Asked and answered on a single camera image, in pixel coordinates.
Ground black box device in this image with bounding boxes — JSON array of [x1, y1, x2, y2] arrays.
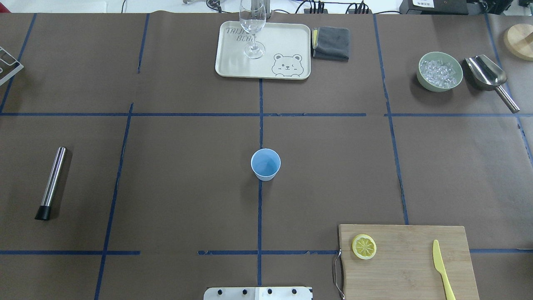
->
[[399, 0, 468, 15]]

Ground bamboo cutting board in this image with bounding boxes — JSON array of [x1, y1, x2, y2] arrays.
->
[[338, 224, 479, 300]]

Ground black power strip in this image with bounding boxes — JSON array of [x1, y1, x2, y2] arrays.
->
[[295, 0, 372, 15]]

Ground steel muddler black tip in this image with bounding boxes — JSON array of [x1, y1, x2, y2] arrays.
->
[[34, 147, 67, 221]]

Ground cream bear serving tray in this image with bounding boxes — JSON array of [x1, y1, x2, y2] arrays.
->
[[215, 21, 311, 80]]

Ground steel ice scoop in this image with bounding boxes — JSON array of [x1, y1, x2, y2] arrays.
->
[[464, 55, 521, 114]]

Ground light blue plastic cup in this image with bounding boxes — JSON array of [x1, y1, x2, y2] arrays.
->
[[251, 148, 281, 182]]

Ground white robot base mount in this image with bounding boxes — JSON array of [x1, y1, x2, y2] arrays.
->
[[203, 286, 314, 300]]

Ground green bowl of ice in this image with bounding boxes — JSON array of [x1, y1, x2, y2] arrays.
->
[[416, 52, 464, 93]]

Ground folded grey cloth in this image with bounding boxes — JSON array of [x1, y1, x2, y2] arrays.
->
[[311, 26, 351, 61]]

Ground clear wine glass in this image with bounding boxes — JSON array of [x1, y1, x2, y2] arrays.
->
[[239, 0, 267, 59]]

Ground yellow plastic knife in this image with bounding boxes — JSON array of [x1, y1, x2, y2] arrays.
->
[[432, 240, 456, 300]]

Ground white wire cup rack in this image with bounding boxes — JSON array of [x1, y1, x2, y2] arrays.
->
[[0, 47, 24, 85]]

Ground round wooden stand base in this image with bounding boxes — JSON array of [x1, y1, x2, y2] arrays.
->
[[504, 23, 533, 62]]

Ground yellow lemon slice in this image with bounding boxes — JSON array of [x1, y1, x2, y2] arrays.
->
[[351, 234, 377, 260]]

